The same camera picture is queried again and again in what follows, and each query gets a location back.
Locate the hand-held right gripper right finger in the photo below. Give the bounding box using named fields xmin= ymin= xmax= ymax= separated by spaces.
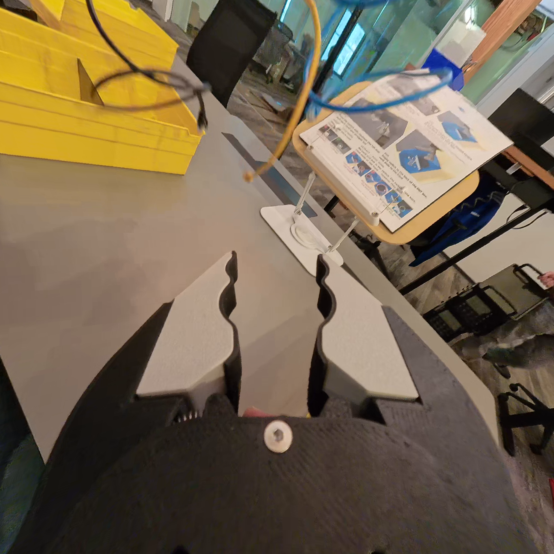
xmin=306 ymin=254 xmax=420 ymax=417

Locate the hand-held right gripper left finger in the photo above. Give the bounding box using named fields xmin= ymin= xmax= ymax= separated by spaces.
xmin=136 ymin=250 xmax=242 ymax=414

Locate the yellow ethernet cable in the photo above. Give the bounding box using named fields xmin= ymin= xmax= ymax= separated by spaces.
xmin=242 ymin=0 xmax=322 ymax=182

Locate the yellow plastic bin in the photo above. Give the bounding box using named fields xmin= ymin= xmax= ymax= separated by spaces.
xmin=0 ymin=0 xmax=179 ymax=74
xmin=0 ymin=43 xmax=205 ymax=176

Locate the black ethernet cable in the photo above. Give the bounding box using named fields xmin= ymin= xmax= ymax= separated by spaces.
xmin=86 ymin=0 xmax=213 ymax=132

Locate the blue ethernet cable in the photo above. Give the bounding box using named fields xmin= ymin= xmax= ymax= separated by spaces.
xmin=303 ymin=0 xmax=454 ymax=119

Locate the black storage crate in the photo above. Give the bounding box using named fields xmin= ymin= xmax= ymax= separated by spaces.
xmin=422 ymin=263 xmax=550 ymax=343

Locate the instruction sheet on stand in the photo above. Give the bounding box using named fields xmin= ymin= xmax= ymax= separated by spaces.
xmin=292 ymin=80 xmax=480 ymax=245

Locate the blue sports jacket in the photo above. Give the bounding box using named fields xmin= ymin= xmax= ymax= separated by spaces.
xmin=409 ymin=173 xmax=507 ymax=267

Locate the printed instruction sheet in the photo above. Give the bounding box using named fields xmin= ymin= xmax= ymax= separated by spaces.
xmin=300 ymin=74 xmax=513 ymax=232

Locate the wooden table with black legs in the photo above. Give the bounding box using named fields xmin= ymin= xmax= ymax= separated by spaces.
xmin=398 ymin=145 xmax=554 ymax=295

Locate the black monitor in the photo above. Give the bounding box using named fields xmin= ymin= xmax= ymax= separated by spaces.
xmin=488 ymin=89 xmax=554 ymax=150

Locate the blue plastic box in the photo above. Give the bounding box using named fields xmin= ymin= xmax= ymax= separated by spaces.
xmin=421 ymin=48 xmax=465 ymax=92

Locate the black office chair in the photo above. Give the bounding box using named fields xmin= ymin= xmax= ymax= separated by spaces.
xmin=186 ymin=0 xmax=278 ymax=109

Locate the wooden post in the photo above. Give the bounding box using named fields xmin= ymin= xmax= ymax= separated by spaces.
xmin=469 ymin=0 xmax=544 ymax=76

